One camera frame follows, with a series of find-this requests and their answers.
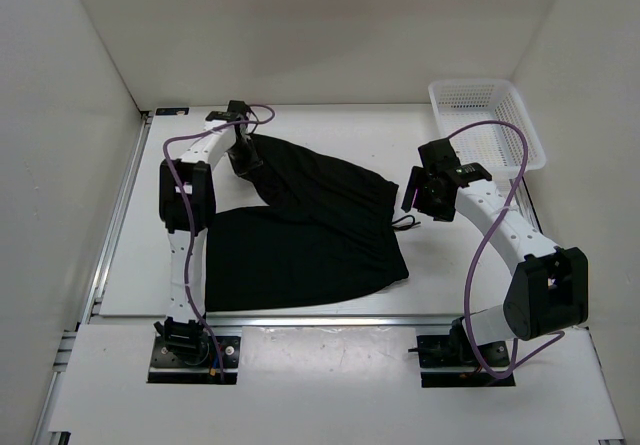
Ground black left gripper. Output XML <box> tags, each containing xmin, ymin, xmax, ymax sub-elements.
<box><xmin>227</xmin><ymin>137</ymin><xmax>262</xmax><ymax>183</ymax></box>

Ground black shorts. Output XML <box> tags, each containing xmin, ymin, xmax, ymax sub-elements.
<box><xmin>205</xmin><ymin>135</ymin><xmax>409</xmax><ymax>312</ymax></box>

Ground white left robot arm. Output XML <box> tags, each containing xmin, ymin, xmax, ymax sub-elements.
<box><xmin>156</xmin><ymin>100</ymin><xmax>262</xmax><ymax>365</ymax></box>

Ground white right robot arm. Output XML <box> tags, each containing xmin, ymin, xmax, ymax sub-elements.
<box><xmin>402</xmin><ymin>139</ymin><xmax>588</xmax><ymax>365</ymax></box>

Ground white plastic basket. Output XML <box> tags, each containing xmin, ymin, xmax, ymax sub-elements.
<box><xmin>428</xmin><ymin>79</ymin><xmax>546</xmax><ymax>179</ymax></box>

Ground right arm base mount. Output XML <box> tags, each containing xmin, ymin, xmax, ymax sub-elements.
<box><xmin>408</xmin><ymin>318</ymin><xmax>516</xmax><ymax>389</ymax></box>

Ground aluminium left rail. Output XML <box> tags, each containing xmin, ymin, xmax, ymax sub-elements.
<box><xmin>76</xmin><ymin>111</ymin><xmax>154</xmax><ymax>329</ymax></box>

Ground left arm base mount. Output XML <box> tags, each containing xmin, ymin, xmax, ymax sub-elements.
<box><xmin>147</xmin><ymin>318</ymin><xmax>241</xmax><ymax>385</ymax></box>

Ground aluminium front rail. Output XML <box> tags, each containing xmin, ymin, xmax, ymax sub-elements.
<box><xmin>84</xmin><ymin>313</ymin><xmax>571</xmax><ymax>330</ymax></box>

